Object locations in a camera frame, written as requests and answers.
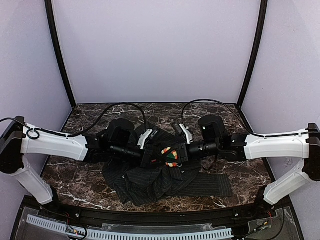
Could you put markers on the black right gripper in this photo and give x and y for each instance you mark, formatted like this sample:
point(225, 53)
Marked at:
point(183, 152)

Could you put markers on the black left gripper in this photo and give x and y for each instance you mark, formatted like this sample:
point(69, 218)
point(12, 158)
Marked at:
point(146, 158)

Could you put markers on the dark pinstriped garment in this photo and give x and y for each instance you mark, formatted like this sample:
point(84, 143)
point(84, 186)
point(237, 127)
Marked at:
point(140, 186)

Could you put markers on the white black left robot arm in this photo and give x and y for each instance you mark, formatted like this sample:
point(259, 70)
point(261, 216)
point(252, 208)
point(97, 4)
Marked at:
point(119, 141)

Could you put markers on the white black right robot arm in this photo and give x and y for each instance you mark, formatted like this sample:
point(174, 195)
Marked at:
point(303, 144)

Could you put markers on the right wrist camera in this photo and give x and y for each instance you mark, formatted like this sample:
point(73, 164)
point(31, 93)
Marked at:
point(183, 131)

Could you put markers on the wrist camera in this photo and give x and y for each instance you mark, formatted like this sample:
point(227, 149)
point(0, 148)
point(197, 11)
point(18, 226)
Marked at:
point(183, 131)
point(146, 137)

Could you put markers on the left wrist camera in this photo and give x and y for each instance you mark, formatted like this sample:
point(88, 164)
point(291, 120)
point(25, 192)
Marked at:
point(146, 137)

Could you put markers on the black front table rail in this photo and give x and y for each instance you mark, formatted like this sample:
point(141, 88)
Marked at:
point(232, 216)

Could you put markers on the white slotted cable duct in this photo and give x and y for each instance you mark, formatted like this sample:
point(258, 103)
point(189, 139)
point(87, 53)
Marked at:
point(130, 232)

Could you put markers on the black left frame post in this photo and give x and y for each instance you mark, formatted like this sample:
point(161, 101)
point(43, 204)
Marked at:
point(58, 52)

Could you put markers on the black frame post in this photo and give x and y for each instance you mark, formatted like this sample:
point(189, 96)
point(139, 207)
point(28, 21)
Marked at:
point(58, 52)
point(254, 52)

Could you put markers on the black right frame post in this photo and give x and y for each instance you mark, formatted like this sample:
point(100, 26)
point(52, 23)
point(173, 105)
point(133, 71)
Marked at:
point(254, 52)

